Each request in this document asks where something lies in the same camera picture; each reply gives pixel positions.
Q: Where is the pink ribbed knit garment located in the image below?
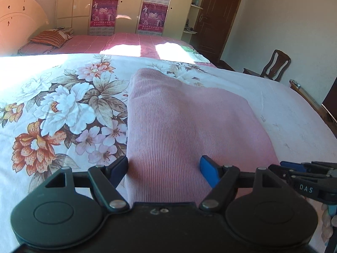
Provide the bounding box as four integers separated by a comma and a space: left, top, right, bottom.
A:
126, 68, 281, 209

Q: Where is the green and white folded cloth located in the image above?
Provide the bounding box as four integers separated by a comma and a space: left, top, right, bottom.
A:
181, 46, 211, 64

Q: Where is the pink checkered bed sheet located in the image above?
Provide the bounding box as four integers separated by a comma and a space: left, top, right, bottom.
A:
18, 33, 219, 68

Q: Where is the person's right hand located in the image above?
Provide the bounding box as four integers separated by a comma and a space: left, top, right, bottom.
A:
320, 203, 333, 243

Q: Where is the dark wooden chair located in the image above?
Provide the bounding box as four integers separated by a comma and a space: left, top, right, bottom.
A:
242, 49, 292, 82

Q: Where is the cream wardrobe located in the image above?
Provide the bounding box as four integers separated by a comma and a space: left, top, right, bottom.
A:
55, 0, 202, 40

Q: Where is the wooden furniture rail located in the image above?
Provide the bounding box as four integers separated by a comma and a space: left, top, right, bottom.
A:
289, 79, 327, 112

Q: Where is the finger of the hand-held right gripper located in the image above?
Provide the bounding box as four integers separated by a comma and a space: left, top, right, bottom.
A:
268, 164, 301, 183
279, 160, 337, 176

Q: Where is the dark flat screen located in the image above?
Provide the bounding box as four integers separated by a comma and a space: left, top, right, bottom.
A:
322, 84, 337, 117

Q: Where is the floral bed sheet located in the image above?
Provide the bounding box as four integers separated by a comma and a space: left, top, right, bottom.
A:
0, 53, 337, 253

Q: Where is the dark brown door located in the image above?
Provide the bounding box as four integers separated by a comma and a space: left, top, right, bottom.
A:
190, 0, 246, 62

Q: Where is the cream wooden headboard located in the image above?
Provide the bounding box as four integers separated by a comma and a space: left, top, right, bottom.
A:
0, 0, 49, 57

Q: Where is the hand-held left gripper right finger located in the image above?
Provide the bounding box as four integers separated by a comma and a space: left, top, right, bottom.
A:
199, 155, 289, 212

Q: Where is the rounded corner shelf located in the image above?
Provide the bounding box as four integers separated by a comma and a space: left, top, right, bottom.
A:
182, 0, 210, 35

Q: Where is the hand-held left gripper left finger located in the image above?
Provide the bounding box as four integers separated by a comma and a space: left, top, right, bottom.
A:
45, 156, 129, 213

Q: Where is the striped orange pillow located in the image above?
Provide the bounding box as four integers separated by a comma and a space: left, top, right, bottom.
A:
31, 30, 73, 48

